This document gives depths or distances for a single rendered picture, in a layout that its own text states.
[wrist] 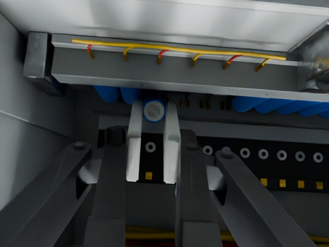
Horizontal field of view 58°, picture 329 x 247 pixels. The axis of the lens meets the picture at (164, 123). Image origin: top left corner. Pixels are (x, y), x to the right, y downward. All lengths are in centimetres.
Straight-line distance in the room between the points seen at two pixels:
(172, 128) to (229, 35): 6
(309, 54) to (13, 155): 19
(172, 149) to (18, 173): 11
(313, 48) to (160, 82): 9
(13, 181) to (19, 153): 2
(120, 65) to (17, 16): 6
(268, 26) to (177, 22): 5
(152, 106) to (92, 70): 6
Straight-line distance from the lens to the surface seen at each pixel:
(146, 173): 31
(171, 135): 17
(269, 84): 20
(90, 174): 16
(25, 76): 19
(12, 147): 21
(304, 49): 20
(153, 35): 18
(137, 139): 16
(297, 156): 36
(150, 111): 22
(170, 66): 19
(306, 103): 26
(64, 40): 19
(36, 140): 25
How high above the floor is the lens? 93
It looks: 12 degrees up
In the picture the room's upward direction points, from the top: 176 degrees counter-clockwise
